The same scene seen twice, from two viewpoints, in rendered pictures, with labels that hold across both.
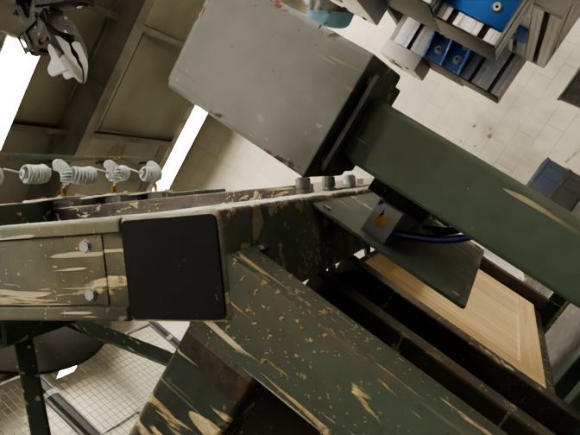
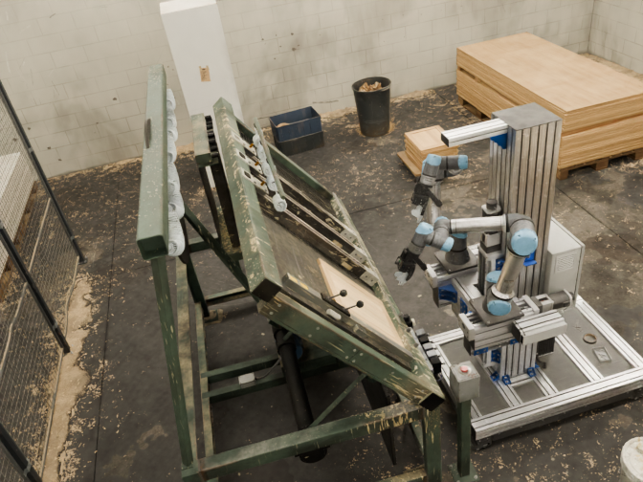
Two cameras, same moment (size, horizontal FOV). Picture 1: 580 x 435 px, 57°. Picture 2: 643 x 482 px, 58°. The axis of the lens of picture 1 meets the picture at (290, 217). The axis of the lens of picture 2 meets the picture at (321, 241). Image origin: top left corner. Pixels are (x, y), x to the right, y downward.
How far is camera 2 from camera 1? 3.18 m
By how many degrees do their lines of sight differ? 56
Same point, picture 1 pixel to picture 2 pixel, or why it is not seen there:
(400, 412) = (436, 429)
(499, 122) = (306, 46)
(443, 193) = (464, 408)
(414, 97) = not seen: outside the picture
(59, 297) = (409, 394)
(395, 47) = (435, 279)
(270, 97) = (466, 393)
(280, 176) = not seen: outside the picture
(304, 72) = (472, 393)
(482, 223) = (464, 413)
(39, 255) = (413, 386)
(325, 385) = (432, 423)
